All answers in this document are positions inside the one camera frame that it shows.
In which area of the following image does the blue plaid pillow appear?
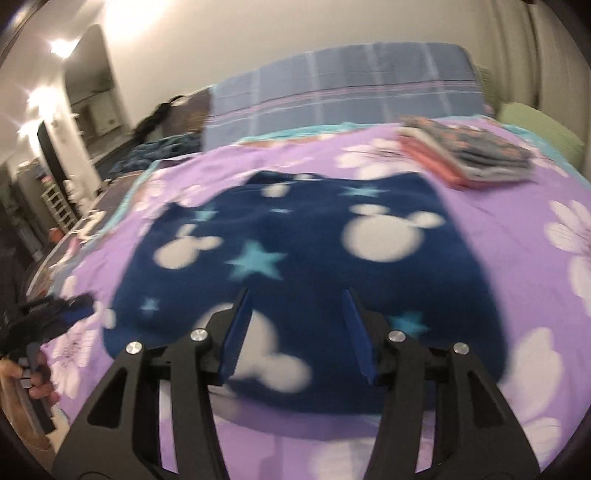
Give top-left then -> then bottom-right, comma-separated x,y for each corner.
202,42 -> 487,150

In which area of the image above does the beige folded garment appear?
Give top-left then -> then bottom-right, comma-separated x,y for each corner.
398,127 -> 533,185

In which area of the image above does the navy fleece star pajama top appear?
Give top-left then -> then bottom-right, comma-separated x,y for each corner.
103,172 -> 508,414

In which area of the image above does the black clothing on chair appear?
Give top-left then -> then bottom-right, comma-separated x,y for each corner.
132,95 -> 183,143

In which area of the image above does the floral folded garment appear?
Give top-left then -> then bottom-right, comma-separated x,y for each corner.
402,116 -> 534,170

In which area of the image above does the person's left hand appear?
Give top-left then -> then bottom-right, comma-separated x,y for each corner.
1,351 -> 59,405

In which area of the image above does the green pillow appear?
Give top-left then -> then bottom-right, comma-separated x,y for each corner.
497,102 -> 585,171

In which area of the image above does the white ladder shelf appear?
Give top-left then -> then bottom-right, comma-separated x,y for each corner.
41,182 -> 78,233

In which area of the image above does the coral folded garment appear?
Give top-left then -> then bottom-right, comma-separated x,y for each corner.
399,136 -> 492,190

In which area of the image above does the teal fleece blanket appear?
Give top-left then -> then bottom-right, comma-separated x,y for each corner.
108,132 -> 201,177

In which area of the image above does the purple floral bed sheet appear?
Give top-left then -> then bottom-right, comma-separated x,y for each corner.
46,118 -> 590,479

